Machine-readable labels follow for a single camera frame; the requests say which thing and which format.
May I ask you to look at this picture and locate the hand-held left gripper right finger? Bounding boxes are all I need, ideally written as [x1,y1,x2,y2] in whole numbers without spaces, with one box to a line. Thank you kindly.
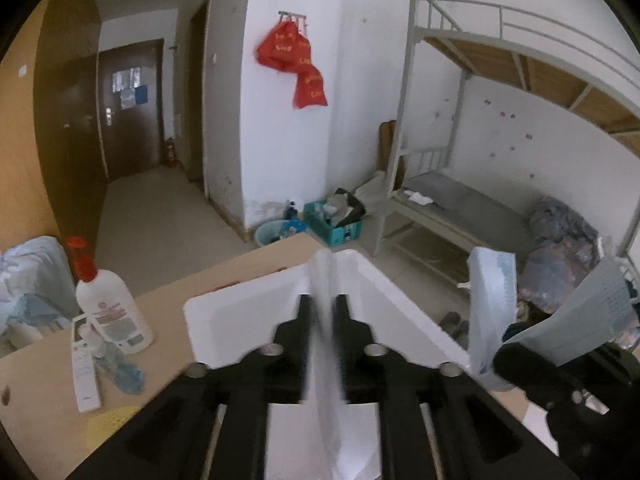
[333,294,581,480]

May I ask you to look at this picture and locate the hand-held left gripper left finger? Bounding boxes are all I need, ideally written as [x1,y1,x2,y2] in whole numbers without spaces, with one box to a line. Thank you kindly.
[65,294,313,480]

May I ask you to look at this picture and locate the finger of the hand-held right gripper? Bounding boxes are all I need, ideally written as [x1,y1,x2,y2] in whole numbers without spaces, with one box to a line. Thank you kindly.
[491,341,568,397]

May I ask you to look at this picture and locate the white foam sheet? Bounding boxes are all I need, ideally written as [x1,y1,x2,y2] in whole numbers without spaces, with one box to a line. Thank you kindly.
[307,249,381,480]

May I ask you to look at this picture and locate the white foam box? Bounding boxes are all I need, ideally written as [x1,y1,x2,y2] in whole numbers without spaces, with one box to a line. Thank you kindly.
[182,249,473,480]

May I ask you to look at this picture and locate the white blue-edged face mask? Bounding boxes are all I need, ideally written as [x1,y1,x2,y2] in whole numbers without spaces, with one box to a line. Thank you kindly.
[467,247,519,377]

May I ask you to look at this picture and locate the dark slippers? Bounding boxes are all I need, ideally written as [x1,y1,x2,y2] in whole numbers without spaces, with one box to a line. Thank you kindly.
[437,311,471,351]

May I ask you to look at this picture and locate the blue plastic basin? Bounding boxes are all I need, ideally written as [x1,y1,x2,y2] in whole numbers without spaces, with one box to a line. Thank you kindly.
[254,218,306,249]

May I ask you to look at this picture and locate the teal plastic crate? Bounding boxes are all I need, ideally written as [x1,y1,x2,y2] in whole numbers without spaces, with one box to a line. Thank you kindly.
[303,199,364,248]

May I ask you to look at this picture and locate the floral blanket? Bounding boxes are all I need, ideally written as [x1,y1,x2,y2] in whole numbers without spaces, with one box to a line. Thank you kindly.
[516,197,602,322]

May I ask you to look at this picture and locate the grey mattress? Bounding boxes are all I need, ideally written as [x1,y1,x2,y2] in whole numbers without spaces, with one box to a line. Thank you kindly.
[400,170,534,261]

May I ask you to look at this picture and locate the blue spray bottle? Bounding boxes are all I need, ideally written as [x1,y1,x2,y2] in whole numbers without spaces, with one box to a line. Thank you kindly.
[80,325,146,396]

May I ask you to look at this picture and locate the white lotion pump bottle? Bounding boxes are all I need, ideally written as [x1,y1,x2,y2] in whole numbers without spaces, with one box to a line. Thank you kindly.
[66,236,154,356]

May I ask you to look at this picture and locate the wooden board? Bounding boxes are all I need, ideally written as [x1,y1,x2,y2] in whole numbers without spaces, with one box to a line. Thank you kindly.
[378,120,406,192]

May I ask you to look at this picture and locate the white remote control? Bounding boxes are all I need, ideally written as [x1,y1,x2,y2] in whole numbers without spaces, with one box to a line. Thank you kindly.
[70,314,103,413]

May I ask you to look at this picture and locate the dark brown entrance door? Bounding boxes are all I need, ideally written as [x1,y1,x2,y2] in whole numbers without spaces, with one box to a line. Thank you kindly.
[97,38,166,182]

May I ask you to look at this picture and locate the bundle in plastic bag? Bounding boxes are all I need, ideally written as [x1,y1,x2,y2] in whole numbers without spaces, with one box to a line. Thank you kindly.
[0,235,79,347]

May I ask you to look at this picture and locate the wooden wardrobe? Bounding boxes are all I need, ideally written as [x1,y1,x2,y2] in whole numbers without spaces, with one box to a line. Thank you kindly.
[31,0,110,261]

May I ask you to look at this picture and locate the white metal bunk bed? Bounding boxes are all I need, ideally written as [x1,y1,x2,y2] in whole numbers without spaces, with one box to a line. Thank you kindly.
[374,0,640,288]

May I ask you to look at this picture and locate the red drawstring bag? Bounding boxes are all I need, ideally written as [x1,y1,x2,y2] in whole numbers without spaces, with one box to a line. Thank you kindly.
[257,15,314,72]
[292,62,329,110]

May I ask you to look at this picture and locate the brown side door frame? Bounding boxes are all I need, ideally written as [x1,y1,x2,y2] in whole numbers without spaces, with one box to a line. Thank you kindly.
[187,0,214,195]

